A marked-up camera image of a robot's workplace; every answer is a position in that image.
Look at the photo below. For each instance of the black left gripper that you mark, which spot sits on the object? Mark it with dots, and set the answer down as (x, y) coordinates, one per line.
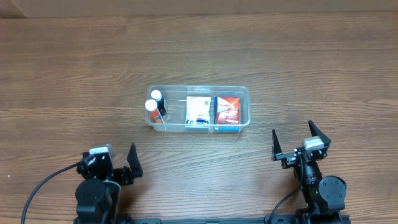
(123, 172)

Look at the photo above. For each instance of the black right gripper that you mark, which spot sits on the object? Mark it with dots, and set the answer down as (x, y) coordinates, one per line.
(298, 153)

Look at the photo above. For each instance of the orange bottle white cap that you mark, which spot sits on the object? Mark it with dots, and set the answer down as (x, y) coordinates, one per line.
(151, 107)

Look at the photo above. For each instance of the dark bottle white cap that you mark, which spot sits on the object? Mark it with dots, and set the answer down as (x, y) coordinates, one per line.
(161, 102)

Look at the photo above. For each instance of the red medicine box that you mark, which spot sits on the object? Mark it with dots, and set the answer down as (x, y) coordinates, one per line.
(227, 110)

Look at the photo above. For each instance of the blue medicine box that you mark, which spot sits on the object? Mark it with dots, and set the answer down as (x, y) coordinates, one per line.
(227, 128)

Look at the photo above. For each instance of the white blue plaster box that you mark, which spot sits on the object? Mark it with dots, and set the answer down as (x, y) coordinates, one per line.
(198, 110)

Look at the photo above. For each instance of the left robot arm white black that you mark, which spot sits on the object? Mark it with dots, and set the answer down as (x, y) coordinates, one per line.
(99, 194)

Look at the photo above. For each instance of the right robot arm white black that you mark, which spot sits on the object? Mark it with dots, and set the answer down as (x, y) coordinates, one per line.
(324, 196)

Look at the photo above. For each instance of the clear plastic container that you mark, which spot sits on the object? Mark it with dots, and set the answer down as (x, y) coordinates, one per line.
(176, 96)

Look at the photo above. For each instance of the cardboard backdrop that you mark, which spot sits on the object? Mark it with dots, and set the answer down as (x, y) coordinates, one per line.
(96, 8)

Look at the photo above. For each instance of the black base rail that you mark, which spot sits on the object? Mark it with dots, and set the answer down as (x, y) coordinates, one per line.
(217, 220)

